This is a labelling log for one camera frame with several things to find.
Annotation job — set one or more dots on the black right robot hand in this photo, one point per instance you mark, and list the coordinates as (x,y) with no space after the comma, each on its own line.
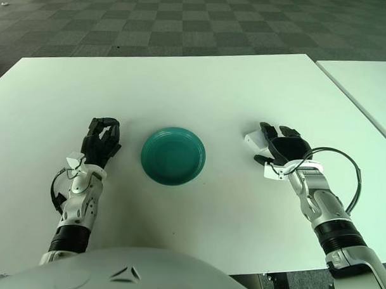
(291,149)

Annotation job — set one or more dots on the white charger block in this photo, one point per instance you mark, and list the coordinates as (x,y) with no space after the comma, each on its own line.
(255,138)

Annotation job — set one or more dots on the grey robot torso shell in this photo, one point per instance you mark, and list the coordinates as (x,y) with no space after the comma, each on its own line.
(112,275)

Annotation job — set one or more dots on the teal round plate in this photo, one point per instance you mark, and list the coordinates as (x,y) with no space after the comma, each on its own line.
(173,156)

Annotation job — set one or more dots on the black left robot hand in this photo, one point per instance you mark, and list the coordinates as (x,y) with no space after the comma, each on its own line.
(94,149)

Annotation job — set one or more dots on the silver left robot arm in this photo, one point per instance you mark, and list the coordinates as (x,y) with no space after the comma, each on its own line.
(80,194)

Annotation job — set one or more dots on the black table leg frame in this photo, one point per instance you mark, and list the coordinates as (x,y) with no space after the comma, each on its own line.
(272,278)

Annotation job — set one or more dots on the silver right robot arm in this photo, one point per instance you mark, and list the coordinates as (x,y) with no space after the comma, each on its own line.
(330,216)

